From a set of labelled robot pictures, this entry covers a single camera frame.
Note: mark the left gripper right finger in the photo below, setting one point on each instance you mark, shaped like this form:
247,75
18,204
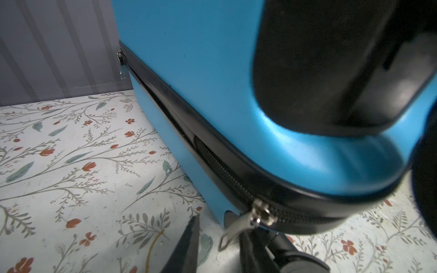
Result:
253,255

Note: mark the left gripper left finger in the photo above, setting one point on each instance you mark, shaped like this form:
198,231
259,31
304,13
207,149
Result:
184,258

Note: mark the blue hardshell suitcase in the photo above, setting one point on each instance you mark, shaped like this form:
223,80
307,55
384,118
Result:
289,116

